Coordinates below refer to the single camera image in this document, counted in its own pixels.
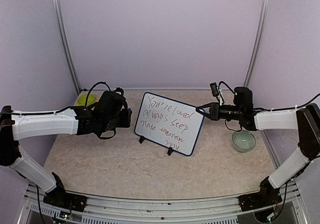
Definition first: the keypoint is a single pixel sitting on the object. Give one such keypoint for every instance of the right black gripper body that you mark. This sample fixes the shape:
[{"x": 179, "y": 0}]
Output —
[{"x": 236, "y": 110}]

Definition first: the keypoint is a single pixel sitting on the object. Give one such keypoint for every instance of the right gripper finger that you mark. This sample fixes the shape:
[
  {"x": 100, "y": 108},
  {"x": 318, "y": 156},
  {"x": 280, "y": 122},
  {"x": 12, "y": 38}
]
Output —
[
  {"x": 208, "y": 115},
  {"x": 206, "y": 108}
]

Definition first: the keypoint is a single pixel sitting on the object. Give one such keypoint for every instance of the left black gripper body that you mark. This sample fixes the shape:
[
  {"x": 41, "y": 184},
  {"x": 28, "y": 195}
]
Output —
[{"x": 113, "y": 123}]

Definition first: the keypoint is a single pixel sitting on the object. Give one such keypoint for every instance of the small blue-framed whiteboard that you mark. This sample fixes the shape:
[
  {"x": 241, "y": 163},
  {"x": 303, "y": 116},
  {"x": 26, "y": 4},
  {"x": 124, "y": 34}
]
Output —
[{"x": 169, "y": 123}]

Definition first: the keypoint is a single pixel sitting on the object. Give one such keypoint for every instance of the blue whiteboard eraser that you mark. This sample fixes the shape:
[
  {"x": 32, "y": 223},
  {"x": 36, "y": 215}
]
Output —
[{"x": 130, "y": 111}]

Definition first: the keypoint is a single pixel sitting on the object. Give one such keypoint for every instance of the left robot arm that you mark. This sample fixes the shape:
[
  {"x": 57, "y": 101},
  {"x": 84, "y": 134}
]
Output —
[{"x": 18, "y": 125}]

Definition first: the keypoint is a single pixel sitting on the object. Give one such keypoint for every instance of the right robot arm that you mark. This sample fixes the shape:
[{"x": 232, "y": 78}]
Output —
[{"x": 297, "y": 128}]

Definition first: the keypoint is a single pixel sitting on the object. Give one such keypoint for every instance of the beige plate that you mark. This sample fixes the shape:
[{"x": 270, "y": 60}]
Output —
[{"x": 96, "y": 101}]

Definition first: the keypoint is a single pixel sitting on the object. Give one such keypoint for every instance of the pale green glass bowl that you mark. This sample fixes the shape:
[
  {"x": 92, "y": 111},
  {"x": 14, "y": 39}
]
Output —
[{"x": 243, "y": 141}]

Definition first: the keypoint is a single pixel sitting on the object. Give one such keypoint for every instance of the lime green bowl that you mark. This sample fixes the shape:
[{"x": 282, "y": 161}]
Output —
[{"x": 86, "y": 99}]

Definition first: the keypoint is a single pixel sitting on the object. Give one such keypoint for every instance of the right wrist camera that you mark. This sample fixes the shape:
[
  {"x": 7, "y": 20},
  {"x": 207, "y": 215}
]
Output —
[{"x": 216, "y": 93}]

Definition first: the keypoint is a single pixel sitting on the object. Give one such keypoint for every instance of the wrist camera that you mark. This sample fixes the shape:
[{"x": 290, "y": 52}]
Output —
[
  {"x": 119, "y": 91},
  {"x": 216, "y": 93}
]

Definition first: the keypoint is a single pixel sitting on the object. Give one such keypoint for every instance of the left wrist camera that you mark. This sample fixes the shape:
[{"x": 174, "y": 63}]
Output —
[{"x": 119, "y": 91}]

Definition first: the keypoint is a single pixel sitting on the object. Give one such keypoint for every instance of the right aluminium frame post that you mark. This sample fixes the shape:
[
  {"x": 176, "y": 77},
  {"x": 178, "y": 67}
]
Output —
[{"x": 257, "y": 42}]

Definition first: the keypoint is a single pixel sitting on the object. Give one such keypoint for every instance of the aluminium frame post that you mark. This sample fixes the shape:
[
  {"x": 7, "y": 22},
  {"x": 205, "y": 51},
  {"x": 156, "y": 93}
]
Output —
[
  {"x": 257, "y": 42},
  {"x": 65, "y": 46}
]

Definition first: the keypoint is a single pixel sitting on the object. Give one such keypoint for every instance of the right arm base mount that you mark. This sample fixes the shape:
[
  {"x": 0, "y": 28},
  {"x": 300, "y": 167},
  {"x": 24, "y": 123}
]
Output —
[{"x": 259, "y": 199}]

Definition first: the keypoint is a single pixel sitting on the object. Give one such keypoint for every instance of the front aluminium rail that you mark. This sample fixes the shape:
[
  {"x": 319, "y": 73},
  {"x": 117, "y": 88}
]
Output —
[{"x": 111, "y": 210}]

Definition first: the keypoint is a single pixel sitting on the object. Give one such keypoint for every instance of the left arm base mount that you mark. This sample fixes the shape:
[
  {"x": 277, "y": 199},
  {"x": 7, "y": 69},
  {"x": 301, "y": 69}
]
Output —
[{"x": 66, "y": 200}]

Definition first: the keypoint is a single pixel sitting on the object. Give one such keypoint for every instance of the left aluminium frame post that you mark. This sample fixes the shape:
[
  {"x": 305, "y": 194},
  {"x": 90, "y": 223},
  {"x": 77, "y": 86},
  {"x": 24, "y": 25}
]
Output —
[{"x": 65, "y": 46}]

